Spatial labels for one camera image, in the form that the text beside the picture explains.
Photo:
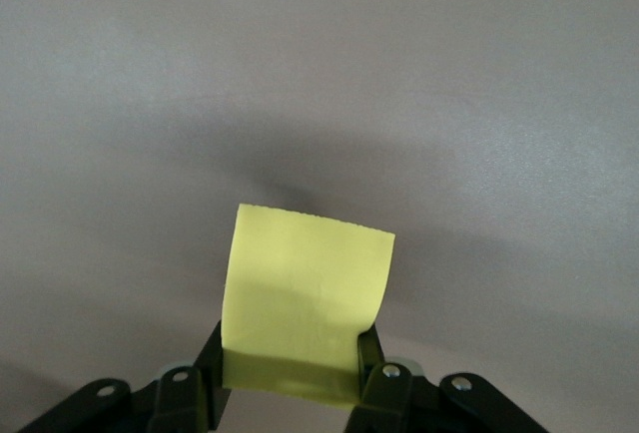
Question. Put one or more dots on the yellow foam cube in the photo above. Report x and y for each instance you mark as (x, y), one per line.
(304, 293)

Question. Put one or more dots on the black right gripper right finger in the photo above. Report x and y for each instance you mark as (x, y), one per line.
(399, 403)

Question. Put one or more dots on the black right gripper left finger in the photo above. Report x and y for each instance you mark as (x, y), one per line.
(170, 403)

